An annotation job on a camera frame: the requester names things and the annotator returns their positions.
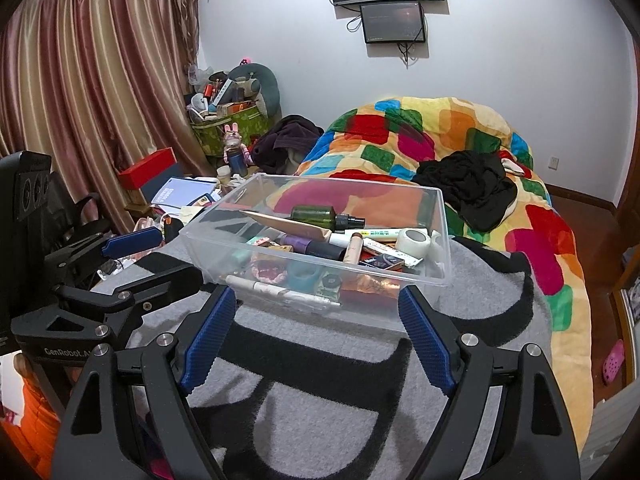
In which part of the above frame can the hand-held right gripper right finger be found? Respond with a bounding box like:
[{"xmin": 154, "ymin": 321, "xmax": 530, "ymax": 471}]
[{"xmin": 397, "ymin": 285, "xmax": 583, "ymax": 480}]

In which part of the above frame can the long white printed tube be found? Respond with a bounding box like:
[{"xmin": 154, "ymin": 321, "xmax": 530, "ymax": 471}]
[{"xmin": 362, "ymin": 239, "xmax": 425, "ymax": 268}]

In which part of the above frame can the purple black cosmetic tube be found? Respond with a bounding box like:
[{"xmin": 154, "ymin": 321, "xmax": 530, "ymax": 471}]
[{"xmin": 277, "ymin": 234, "xmax": 348, "ymax": 262}]

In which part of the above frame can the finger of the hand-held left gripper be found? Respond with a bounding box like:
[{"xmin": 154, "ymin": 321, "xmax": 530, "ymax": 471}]
[
  {"xmin": 11, "ymin": 259, "xmax": 205, "ymax": 344},
  {"xmin": 45, "ymin": 226, "xmax": 165, "ymax": 281}
]

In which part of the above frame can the colourful patchwork quilt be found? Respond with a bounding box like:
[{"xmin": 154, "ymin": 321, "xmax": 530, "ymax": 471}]
[{"xmin": 295, "ymin": 95, "xmax": 593, "ymax": 453}]

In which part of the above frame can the pale green cosmetic tube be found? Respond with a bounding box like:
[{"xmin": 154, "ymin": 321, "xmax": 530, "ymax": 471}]
[{"xmin": 344, "ymin": 228, "xmax": 401, "ymax": 242}]

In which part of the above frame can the small wall monitor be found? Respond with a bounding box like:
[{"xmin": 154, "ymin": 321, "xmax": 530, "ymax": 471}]
[{"xmin": 359, "ymin": 2, "xmax": 427, "ymax": 44}]

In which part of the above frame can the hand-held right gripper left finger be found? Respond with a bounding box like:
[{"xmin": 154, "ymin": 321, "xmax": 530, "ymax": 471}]
[{"xmin": 50, "ymin": 285, "xmax": 238, "ymax": 480}]

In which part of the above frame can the green storage box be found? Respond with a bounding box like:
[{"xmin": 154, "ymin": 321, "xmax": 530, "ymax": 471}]
[{"xmin": 190, "ymin": 105, "xmax": 271, "ymax": 158}]

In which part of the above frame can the black cloth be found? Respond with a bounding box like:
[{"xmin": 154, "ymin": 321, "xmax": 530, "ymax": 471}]
[{"xmin": 411, "ymin": 150, "xmax": 518, "ymax": 233}]

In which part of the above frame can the grey curved pillow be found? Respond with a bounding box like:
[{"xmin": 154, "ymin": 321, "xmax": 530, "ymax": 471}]
[{"xmin": 227, "ymin": 62, "xmax": 282, "ymax": 121}]

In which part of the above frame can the pink bunny toy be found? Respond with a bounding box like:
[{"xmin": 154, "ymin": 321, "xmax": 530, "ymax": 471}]
[{"xmin": 222, "ymin": 122, "xmax": 251, "ymax": 158}]

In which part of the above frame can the clear plastic storage box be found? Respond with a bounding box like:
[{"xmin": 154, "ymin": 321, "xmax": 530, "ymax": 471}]
[{"xmin": 178, "ymin": 172, "xmax": 453, "ymax": 333}]

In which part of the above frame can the long cream cosmetic pen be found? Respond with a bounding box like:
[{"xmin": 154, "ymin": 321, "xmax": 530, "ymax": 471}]
[{"xmin": 225, "ymin": 274, "xmax": 342, "ymax": 309}]

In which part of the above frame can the teal tape roll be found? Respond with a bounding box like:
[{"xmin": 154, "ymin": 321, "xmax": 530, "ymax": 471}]
[{"xmin": 290, "ymin": 266, "xmax": 321, "ymax": 287}]

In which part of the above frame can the grey black blanket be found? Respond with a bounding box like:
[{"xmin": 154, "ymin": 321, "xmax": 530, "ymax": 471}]
[{"xmin": 92, "ymin": 235, "xmax": 553, "ymax": 480}]

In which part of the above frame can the dark maroon cloth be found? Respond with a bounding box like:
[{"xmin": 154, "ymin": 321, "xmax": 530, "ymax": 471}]
[{"xmin": 250, "ymin": 115, "xmax": 326, "ymax": 176}]

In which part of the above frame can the navy box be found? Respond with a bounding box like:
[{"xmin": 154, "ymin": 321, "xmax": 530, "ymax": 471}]
[{"xmin": 139, "ymin": 162, "xmax": 190, "ymax": 204}]

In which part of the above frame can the dark bag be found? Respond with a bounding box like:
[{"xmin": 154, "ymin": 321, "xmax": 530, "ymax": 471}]
[{"xmin": 42, "ymin": 172, "xmax": 113, "ymax": 261}]

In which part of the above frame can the olive green spray bottle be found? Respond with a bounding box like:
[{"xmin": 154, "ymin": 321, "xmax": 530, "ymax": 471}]
[{"xmin": 291, "ymin": 205, "xmax": 367, "ymax": 232}]

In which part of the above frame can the pink shoe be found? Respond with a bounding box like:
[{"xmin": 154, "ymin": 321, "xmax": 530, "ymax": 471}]
[{"xmin": 601, "ymin": 339, "xmax": 626, "ymax": 386}]

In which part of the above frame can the dark blue small box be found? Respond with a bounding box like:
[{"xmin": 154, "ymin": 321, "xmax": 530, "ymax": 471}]
[{"xmin": 361, "ymin": 255, "xmax": 407, "ymax": 272}]

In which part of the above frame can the white tape roll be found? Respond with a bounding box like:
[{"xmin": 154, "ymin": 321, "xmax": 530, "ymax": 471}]
[{"xmin": 396, "ymin": 227, "xmax": 433, "ymax": 261}]

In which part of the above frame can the blue white book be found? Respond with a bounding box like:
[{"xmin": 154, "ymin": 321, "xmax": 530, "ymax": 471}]
[{"xmin": 150, "ymin": 177, "xmax": 219, "ymax": 208}]

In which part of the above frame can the red box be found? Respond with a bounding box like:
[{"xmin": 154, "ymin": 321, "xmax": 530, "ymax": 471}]
[{"xmin": 117, "ymin": 147, "xmax": 178, "ymax": 191}]

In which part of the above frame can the person's left forearm orange sleeve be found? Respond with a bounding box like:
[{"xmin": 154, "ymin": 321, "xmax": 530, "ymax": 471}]
[{"xmin": 0, "ymin": 385, "xmax": 63, "ymax": 466}]

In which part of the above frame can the pink white rope ring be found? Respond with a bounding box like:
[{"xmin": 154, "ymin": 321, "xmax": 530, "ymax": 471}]
[{"xmin": 250, "ymin": 255, "xmax": 291, "ymax": 283}]

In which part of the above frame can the red patterned packet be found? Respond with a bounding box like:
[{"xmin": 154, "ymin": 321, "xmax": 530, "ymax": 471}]
[{"xmin": 342, "ymin": 277, "xmax": 403, "ymax": 295}]

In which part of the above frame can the striped satin curtain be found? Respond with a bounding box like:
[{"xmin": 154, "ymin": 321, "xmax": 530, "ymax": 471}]
[{"xmin": 0, "ymin": 0, "xmax": 211, "ymax": 241}]

